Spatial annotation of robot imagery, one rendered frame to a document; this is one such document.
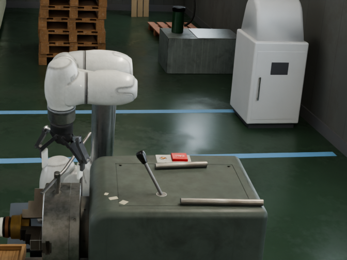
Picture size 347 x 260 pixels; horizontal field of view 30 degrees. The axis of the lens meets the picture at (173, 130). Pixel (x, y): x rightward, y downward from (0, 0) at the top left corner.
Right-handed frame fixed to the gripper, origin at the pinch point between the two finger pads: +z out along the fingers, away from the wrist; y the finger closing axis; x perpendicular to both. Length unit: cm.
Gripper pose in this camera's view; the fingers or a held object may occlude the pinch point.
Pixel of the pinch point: (62, 169)
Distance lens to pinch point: 225.4
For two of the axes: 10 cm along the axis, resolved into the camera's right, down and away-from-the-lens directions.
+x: -3.7, 4.8, -8.0
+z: -0.8, 8.4, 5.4
